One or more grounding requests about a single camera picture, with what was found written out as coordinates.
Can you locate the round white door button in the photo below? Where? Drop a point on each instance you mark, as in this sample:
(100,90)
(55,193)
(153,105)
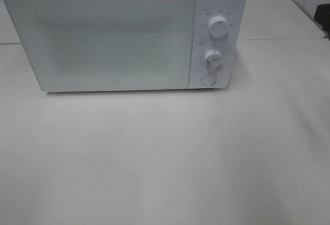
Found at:
(209,79)

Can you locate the white timer knob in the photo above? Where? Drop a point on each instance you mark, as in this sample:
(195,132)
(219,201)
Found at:
(213,58)

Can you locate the white microwave door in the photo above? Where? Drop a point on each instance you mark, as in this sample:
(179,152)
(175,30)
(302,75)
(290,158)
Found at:
(103,45)

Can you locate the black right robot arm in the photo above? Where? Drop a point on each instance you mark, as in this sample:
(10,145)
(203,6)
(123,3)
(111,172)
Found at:
(322,17)

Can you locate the white upper power knob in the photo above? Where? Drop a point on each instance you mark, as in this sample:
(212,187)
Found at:
(218,26)

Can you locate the white microwave oven body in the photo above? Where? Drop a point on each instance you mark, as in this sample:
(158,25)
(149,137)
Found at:
(219,1)

